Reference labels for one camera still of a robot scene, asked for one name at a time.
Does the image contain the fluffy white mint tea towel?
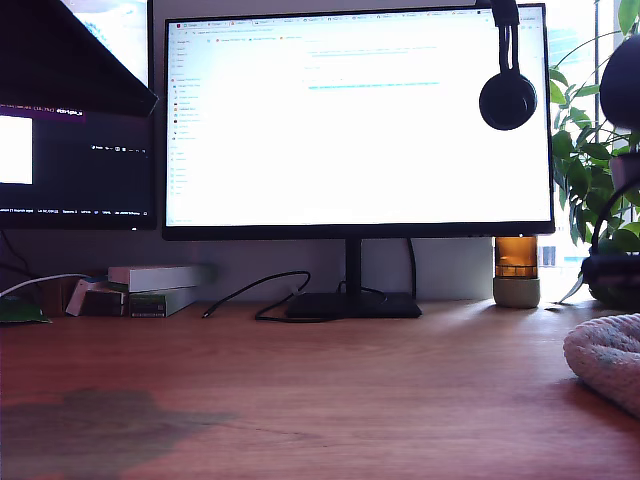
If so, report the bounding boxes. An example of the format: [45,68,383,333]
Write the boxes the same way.
[562,312,640,419]

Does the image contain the black headphones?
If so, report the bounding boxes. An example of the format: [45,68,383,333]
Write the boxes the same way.
[478,0,539,132]

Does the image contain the green leafy houseplant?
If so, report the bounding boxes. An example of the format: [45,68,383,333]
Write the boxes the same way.
[548,0,640,311]

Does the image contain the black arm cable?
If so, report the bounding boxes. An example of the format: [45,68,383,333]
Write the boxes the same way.
[589,180,640,261]

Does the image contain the white box with green label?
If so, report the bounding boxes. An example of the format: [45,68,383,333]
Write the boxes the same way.
[128,287,201,319]

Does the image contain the brown cardboard box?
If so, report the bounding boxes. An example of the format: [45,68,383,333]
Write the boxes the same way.
[38,275,81,318]

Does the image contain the black cable behind desk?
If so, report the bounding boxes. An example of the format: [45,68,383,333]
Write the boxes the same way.
[0,228,44,281]

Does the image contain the amber jar with pale base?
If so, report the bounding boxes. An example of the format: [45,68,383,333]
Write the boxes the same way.
[492,236,542,309]

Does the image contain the white cable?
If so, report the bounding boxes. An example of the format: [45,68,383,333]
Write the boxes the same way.
[0,272,91,299]

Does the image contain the black monitor power cable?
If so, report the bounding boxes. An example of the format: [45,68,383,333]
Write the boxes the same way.
[404,236,420,301]

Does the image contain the large black monitor with stand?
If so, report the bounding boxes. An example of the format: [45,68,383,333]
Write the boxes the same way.
[160,3,556,321]

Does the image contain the long white box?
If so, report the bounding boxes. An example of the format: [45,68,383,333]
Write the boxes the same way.
[107,264,219,294]

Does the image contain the thin black USB cable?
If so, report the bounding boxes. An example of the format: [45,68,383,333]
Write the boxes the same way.
[201,269,351,324]

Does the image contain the green plastic bag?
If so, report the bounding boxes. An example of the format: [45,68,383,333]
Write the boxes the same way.
[0,293,53,326]

